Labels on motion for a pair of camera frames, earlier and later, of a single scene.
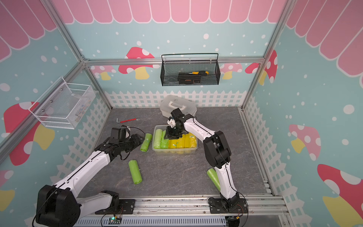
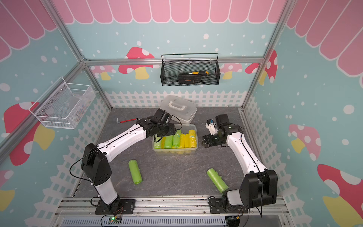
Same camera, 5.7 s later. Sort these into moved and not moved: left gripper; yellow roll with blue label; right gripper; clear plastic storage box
Moved: left gripper; right gripper
Not moved: clear plastic storage box; yellow roll with blue label
